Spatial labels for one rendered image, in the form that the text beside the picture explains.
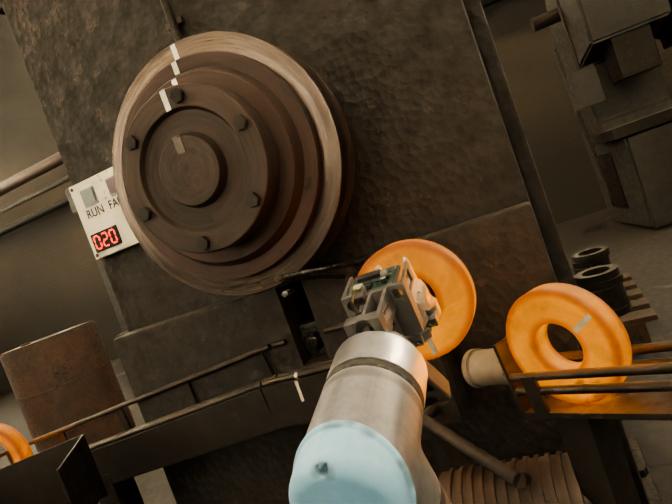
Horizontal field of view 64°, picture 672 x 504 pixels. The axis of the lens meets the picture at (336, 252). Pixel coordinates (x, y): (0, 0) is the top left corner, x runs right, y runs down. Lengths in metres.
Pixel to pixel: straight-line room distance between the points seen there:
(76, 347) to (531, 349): 3.26
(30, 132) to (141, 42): 9.13
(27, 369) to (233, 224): 2.98
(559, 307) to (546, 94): 6.32
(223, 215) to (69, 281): 9.35
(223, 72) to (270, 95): 0.09
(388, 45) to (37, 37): 0.83
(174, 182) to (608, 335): 0.68
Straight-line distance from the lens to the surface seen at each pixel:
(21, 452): 1.60
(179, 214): 0.96
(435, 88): 1.03
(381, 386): 0.44
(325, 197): 0.92
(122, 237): 1.32
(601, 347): 0.72
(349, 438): 0.40
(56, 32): 1.46
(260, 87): 0.93
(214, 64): 0.99
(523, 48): 7.06
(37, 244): 10.57
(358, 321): 0.51
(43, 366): 3.74
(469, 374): 0.86
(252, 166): 0.87
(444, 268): 0.68
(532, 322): 0.75
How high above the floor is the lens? 0.96
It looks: 3 degrees down
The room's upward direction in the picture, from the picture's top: 20 degrees counter-clockwise
